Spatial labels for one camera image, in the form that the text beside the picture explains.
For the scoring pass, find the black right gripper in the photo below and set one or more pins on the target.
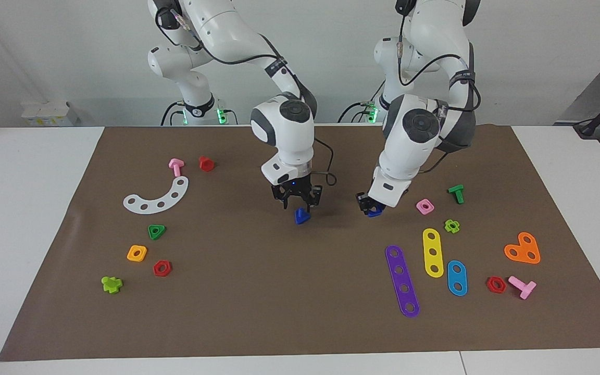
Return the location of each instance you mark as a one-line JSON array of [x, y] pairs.
[[297, 191]]

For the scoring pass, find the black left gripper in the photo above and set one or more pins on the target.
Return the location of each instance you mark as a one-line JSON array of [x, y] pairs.
[[362, 197]]

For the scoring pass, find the blue square toy nut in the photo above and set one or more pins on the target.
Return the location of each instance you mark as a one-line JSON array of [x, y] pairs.
[[375, 213]]

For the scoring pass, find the blue triangle toy screw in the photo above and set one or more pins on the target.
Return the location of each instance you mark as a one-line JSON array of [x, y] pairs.
[[301, 216]]

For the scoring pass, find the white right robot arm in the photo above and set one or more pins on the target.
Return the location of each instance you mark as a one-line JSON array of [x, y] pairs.
[[284, 135]]

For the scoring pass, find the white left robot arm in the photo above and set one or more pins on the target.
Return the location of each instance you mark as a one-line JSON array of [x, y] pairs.
[[414, 135]]

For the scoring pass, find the pink square toy nut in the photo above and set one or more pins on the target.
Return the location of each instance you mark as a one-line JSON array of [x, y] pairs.
[[419, 206]]

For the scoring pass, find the lime cross toy nut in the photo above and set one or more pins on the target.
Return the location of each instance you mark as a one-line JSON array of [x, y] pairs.
[[447, 224]]

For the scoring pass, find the green toy screw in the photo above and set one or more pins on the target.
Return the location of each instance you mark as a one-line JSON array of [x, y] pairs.
[[458, 195]]

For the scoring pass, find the red toy screw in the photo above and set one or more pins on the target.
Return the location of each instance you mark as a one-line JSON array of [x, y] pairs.
[[206, 164]]

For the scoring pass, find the pink toy screw short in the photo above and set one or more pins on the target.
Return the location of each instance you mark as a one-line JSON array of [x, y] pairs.
[[176, 167]]

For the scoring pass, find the green triangle toy nut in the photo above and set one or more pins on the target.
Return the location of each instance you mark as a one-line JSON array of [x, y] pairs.
[[161, 228]]

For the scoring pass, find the red hexagon toy nut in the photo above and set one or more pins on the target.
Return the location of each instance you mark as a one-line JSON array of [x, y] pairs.
[[489, 285], [156, 270]]

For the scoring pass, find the pink toy screw long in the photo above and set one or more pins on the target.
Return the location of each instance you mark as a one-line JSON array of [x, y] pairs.
[[524, 287]]

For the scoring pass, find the orange square toy nut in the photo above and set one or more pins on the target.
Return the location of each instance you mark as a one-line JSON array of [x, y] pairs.
[[129, 255]]

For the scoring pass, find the lime cross toy screw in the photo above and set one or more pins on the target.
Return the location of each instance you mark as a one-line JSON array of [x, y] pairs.
[[111, 285]]

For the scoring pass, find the yellow three-hole plate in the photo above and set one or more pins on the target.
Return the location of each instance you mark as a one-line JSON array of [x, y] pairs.
[[432, 244]]

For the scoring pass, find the purple four-hole plate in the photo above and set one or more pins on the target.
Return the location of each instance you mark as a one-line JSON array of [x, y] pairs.
[[401, 279]]

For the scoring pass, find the brown paper mat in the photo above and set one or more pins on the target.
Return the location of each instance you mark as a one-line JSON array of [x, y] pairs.
[[279, 286]]

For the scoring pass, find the blue two-hole plate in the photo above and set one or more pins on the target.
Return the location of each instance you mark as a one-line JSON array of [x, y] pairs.
[[457, 278]]

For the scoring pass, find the white curved perforated plate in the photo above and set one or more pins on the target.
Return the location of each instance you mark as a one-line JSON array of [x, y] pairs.
[[152, 207]]

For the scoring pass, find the orange heart-shaped plate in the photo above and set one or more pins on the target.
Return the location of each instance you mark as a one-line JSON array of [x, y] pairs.
[[524, 250]]

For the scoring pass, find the white cardboard box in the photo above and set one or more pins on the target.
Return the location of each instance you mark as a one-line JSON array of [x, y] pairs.
[[45, 112]]

